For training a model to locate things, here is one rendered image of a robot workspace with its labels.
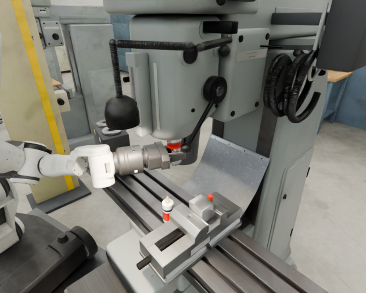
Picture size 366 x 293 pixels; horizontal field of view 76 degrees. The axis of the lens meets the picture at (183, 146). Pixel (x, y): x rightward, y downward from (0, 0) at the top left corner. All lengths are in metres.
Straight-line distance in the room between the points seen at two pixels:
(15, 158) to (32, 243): 0.81
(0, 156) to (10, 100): 1.54
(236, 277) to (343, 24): 0.68
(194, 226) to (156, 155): 0.24
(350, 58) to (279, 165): 0.53
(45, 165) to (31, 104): 1.53
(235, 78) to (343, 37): 0.25
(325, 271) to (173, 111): 1.84
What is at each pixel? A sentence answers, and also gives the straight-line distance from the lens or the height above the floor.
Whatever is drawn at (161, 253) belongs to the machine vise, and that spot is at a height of 1.04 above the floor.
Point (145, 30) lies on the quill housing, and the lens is 0.60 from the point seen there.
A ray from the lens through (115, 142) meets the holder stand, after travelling 1.10.
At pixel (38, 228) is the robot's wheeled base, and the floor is 0.57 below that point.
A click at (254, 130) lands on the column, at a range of 0.99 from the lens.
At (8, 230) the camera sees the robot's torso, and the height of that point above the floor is 0.75.
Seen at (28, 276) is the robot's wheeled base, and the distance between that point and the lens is 1.41.
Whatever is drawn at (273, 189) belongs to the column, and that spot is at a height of 0.97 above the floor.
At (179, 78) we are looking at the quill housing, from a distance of 0.57.
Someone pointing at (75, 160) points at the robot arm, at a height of 1.26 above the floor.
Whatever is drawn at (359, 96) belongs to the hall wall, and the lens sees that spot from 4.81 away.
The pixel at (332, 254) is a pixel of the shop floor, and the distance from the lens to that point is 2.33.
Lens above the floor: 1.62
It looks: 29 degrees down
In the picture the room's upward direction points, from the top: straight up
